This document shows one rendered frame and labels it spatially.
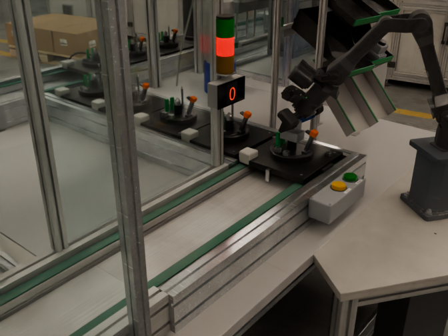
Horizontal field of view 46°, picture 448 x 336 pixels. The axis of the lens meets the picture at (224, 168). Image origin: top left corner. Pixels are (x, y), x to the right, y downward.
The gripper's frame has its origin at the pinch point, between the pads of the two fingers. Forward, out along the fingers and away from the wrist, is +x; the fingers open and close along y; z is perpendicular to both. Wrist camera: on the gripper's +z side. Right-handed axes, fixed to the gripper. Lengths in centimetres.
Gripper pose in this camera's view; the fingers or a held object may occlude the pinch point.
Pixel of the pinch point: (291, 122)
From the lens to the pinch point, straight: 165.7
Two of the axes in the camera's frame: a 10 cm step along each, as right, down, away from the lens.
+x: -4.7, 5.4, 7.0
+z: -6.1, -7.7, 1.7
